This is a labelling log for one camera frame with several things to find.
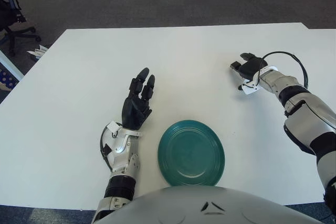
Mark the white paper scraps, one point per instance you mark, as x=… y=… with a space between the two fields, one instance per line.
x=38 y=51

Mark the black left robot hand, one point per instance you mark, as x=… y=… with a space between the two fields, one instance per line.
x=134 y=111

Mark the black office chair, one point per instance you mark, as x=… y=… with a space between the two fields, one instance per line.
x=8 y=11

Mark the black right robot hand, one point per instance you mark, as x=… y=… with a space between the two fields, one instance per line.
x=252 y=66

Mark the white desk edge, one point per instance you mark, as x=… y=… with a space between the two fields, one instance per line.
x=9 y=65

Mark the green ceramic plate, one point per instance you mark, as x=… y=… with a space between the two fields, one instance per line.
x=191 y=153

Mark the grey robot torso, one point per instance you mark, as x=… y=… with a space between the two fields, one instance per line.
x=183 y=205

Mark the blue dotted patterned panel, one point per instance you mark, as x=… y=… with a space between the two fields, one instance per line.
x=6 y=78

